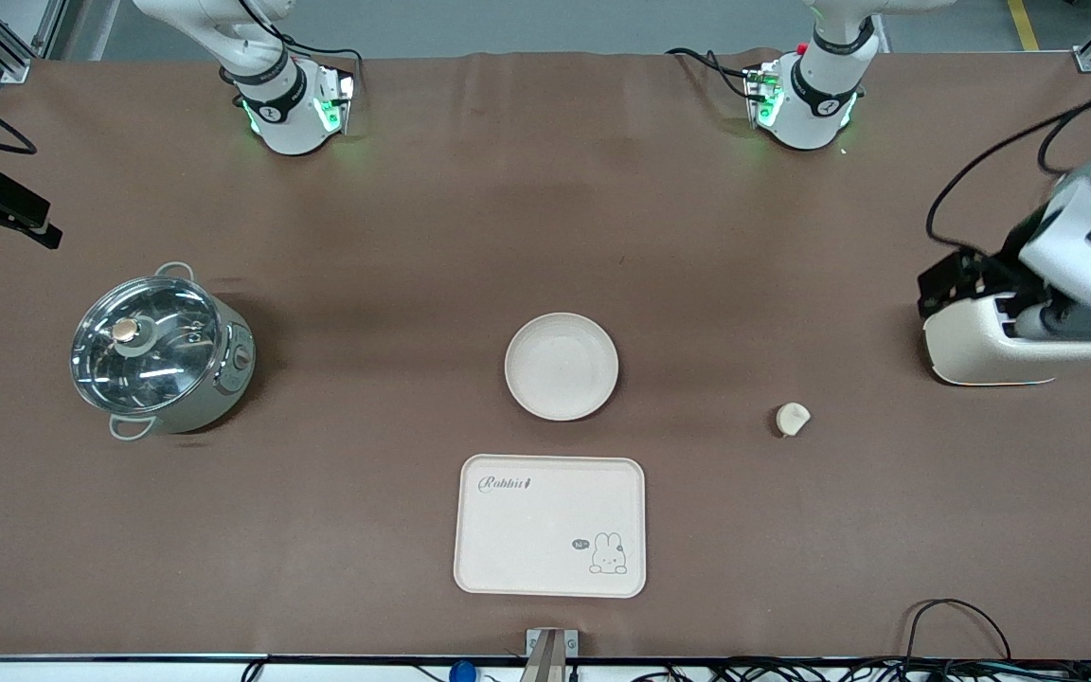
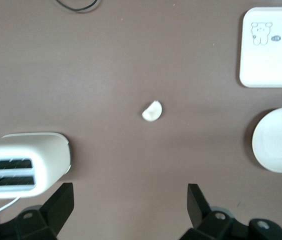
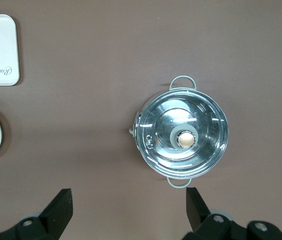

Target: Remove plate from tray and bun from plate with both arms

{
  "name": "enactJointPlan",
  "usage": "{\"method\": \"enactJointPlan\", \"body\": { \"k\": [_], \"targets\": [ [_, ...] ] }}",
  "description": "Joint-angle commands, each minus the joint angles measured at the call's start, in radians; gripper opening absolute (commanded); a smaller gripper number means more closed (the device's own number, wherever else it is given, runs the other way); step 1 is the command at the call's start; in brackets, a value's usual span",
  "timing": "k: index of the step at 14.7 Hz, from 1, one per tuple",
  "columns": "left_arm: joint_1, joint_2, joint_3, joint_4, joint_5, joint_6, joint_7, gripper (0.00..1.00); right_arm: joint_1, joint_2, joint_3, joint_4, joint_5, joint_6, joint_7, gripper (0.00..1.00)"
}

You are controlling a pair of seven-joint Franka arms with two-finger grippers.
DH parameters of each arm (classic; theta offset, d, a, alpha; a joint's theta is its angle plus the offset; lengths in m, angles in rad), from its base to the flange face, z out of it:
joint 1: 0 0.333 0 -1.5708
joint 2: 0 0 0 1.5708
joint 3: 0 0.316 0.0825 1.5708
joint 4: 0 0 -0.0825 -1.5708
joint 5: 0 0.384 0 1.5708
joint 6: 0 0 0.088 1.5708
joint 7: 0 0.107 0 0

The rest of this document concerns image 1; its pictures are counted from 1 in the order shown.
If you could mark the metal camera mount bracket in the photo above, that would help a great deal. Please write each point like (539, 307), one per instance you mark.
(545, 654)

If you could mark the small white steamed bun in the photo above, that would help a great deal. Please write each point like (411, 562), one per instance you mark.
(793, 420)

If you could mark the glass pot lid with knob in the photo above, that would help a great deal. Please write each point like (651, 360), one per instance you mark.
(143, 346)

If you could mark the steel electric cooking pot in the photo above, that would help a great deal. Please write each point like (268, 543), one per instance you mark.
(219, 384)

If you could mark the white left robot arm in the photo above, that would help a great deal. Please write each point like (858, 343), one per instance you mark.
(1090, 237)

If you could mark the cream round plate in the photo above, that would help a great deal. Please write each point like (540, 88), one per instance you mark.
(562, 367)

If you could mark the brown table cover mat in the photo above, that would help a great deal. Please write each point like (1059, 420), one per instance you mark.
(545, 218)

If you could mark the blue round cap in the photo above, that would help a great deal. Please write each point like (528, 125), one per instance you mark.
(462, 673)

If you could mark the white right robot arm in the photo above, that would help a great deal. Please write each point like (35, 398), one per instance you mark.
(282, 114)

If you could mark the cream rabbit print tray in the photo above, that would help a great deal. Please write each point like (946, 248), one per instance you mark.
(545, 530)

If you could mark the cream two-slot toaster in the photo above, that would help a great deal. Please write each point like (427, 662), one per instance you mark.
(972, 352)

